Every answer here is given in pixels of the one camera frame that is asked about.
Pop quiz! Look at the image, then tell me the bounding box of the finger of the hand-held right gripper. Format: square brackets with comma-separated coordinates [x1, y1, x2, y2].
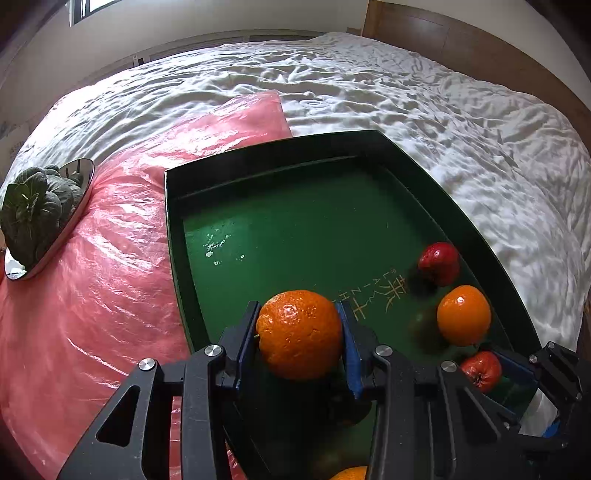
[492, 340, 583, 419]

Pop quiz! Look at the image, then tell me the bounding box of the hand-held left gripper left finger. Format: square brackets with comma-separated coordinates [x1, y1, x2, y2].
[58, 301, 262, 480]

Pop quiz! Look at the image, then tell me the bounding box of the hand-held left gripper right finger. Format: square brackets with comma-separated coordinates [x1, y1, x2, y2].
[336, 300, 527, 480]

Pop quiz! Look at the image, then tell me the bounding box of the red apple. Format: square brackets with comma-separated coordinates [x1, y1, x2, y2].
[418, 242, 461, 287]
[460, 351, 503, 394]

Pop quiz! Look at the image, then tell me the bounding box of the green rectangular tray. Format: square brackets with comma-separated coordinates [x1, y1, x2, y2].
[164, 130, 543, 480]

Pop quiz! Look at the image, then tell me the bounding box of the pink plastic sheet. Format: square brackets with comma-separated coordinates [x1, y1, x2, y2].
[0, 91, 294, 480]

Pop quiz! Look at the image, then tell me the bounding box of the round steel plate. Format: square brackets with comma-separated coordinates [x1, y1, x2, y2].
[4, 158, 96, 281]

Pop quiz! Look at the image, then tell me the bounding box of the green bok choy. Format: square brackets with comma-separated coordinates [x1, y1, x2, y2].
[0, 165, 85, 269]

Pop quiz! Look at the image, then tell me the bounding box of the wooden headboard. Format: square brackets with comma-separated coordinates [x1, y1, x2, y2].
[361, 0, 591, 155]

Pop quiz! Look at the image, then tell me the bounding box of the window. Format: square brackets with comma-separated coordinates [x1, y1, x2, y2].
[69, 0, 139, 27]

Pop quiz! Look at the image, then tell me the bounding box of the white panelled bed rail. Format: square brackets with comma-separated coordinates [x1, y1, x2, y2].
[133, 30, 326, 64]

